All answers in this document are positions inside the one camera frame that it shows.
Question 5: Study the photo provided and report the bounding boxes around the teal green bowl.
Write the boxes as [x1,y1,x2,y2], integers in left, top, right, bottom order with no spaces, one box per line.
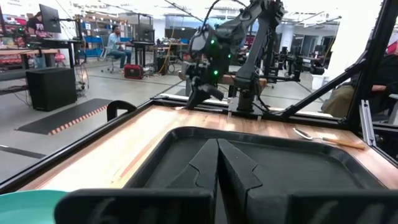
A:
[0,189,69,224]

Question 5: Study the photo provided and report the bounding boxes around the blue storage bins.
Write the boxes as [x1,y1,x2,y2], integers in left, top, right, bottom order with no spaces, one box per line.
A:
[83,35,104,58]

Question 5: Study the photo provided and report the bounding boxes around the black curved clamp handle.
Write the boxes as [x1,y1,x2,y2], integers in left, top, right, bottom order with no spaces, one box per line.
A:
[106,100,138,123]

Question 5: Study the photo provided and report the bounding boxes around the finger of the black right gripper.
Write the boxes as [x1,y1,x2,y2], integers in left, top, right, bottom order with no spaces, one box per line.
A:
[186,86,206,110]
[203,84,224,101]

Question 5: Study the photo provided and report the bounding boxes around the black box cabinet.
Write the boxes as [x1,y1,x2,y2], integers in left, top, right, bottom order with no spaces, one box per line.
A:
[25,67,78,112]

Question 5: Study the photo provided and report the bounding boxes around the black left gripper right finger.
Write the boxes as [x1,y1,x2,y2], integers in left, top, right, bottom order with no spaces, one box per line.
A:
[217,138,398,224]

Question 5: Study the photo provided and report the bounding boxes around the black computer monitor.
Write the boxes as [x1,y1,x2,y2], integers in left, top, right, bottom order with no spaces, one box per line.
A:
[136,23,155,43]

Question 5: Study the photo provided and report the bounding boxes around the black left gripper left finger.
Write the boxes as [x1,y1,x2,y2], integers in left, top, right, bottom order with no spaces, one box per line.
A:
[54,138,220,224]

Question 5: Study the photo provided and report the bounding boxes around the wooden handled metal spoon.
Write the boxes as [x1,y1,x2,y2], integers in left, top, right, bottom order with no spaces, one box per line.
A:
[292,127,366,151]

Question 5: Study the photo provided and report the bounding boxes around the red black bag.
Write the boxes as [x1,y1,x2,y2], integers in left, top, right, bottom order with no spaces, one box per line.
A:
[123,63,145,80]

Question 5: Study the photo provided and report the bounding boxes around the black monitor on arm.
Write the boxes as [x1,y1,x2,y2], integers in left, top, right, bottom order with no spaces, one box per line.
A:
[39,3,62,34]

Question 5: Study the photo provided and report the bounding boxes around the wooden workbench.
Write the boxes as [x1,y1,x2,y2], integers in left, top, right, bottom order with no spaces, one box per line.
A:
[0,48,60,71]

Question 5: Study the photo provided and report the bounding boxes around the person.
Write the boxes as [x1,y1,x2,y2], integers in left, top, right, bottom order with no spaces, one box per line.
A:
[320,54,398,119]
[105,25,133,71]
[26,11,50,38]

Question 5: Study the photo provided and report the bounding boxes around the office chair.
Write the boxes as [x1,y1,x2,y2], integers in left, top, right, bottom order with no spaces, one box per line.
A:
[99,46,124,74]

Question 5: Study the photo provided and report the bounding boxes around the silver aluminium bracket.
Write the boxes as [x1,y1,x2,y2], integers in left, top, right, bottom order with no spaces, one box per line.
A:
[359,99,377,147]

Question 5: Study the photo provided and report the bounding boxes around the black plastic serving tray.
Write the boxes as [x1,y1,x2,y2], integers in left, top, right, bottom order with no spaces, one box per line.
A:
[124,126,388,190]

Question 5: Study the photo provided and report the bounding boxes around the black orange-edged floor mat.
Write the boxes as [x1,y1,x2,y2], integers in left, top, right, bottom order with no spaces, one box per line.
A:
[16,98,113,136]

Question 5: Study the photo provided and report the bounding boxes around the black metal table frame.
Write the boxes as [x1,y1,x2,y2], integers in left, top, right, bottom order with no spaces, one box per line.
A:
[0,0,398,194]

